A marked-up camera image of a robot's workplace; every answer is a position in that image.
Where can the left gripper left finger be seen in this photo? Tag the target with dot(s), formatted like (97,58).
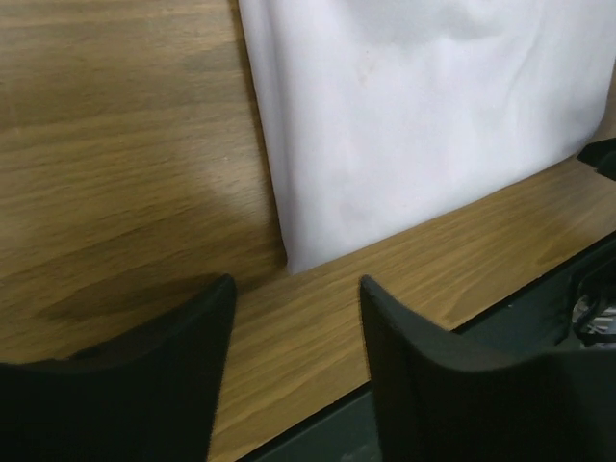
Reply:
(148,394)

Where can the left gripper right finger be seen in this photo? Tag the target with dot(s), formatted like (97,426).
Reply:
(438,396)

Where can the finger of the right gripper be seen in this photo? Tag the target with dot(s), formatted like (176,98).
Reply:
(601,156)

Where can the white t shirt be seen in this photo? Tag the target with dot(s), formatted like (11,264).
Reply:
(381,115)

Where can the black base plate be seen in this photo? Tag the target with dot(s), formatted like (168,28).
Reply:
(559,311)

